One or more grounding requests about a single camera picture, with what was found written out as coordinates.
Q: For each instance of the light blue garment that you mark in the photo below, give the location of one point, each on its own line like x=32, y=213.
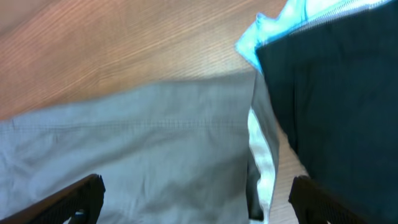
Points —
x=297, y=15

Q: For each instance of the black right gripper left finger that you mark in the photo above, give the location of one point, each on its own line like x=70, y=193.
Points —
x=80, y=202

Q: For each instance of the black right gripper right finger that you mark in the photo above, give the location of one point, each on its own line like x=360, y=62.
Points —
x=314, y=205

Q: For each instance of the grey shorts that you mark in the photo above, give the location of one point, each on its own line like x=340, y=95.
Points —
x=192, y=151

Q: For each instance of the black garment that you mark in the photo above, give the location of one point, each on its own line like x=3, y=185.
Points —
x=333, y=88

